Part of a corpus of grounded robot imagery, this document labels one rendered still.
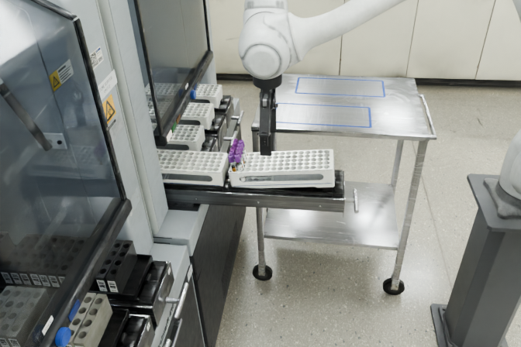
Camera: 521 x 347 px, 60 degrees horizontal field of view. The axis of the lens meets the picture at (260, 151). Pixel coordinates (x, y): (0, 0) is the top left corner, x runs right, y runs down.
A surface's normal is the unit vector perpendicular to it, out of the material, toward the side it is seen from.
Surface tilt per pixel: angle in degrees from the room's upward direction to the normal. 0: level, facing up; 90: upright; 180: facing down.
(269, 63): 92
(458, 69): 90
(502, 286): 90
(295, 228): 0
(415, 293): 0
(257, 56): 95
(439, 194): 0
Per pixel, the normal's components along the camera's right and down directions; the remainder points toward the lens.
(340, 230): -0.04, -0.82
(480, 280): -0.79, 0.37
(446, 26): -0.13, 0.57
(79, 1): 0.99, 0.04
